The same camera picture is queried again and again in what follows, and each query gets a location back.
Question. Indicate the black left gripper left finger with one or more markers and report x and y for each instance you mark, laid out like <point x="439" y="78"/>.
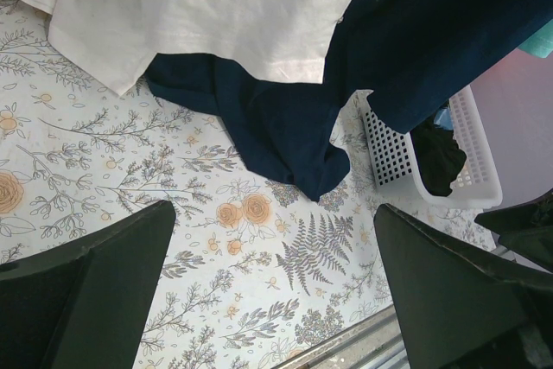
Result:
<point x="84" y="304"/>

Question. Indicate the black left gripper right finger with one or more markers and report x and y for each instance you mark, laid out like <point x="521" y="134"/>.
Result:
<point x="459" y="306"/>

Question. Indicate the white t shirt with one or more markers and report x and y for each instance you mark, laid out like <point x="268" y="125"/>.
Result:
<point x="114" y="41"/>

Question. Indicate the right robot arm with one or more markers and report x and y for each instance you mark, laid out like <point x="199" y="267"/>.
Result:
<point x="525" y="229"/>

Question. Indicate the navy blue hanging shirt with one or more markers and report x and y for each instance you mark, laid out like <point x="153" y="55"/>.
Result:
<point x="412" y="55"/>

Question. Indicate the black clothes in basket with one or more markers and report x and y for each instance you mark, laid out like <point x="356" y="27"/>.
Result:
<point x="439" y="157"/>

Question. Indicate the white laundry basket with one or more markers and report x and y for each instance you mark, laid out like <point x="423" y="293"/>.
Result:
<point x="395" y="168"/>

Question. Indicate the floral table cloth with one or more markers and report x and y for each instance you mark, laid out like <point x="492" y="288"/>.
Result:
<point x="255" y="274"/>

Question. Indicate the aluminium mounting rail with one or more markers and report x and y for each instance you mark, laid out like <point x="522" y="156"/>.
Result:
<point x="375" y="342"/>

